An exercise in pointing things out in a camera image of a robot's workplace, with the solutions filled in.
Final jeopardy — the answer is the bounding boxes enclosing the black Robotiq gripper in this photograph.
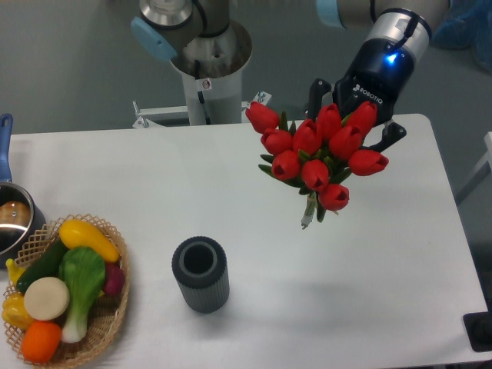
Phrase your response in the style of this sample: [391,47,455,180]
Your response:
[305,38,414,152]

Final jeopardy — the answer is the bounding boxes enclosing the red tulip bouquet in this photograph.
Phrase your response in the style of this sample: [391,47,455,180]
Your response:
[245,101,389,228]

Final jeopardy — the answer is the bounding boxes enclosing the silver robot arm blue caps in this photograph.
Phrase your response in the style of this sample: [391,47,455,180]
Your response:
[131,1,450,152]

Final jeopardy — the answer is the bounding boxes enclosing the blue plastic bag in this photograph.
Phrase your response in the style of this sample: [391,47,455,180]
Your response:
[431,0,491,74]

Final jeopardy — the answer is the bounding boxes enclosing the dark grey ribbed vase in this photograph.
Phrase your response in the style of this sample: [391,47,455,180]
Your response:
[171,236,230,314]

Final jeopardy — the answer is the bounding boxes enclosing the black device at table edge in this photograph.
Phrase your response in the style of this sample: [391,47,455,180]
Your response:
[463,312,491,352]

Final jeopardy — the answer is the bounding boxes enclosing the purple red radish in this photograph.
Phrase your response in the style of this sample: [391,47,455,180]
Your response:
[102,264,125,296]

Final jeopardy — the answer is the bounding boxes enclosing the yellow squash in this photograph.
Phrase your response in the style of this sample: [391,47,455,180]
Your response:
[58,219,120,263]

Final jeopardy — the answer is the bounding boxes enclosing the green bok choy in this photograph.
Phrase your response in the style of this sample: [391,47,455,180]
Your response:
[58,246,105,344]

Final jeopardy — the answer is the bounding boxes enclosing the woven wicker basket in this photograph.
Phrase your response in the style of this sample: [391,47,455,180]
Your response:
[1,214,131,368]

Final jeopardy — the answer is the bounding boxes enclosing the dark green cucumber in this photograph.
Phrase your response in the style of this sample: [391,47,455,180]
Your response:
[16,238,68,294]

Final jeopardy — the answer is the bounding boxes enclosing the beige round bun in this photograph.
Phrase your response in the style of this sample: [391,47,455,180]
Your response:
[24,277,70,321]

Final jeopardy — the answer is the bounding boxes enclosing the yellow banana tip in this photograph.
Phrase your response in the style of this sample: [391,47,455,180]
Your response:
[5,258,25,285]

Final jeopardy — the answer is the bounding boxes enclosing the orange fruit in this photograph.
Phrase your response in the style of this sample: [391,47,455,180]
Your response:
[21,321,62,364]

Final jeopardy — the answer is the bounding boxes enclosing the yellow bell pepper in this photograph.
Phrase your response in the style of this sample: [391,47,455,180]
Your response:
[2,292,35,331]

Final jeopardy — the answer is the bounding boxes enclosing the white furniture frame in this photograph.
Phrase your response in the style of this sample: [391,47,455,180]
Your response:
[454,131,491,206]

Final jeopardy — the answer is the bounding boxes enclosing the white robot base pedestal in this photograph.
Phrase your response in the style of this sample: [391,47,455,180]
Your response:
[131,18,252,125]

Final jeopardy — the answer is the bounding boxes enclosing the steel pot blue handle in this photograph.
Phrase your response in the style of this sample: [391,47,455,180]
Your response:
[1,114,45,271]

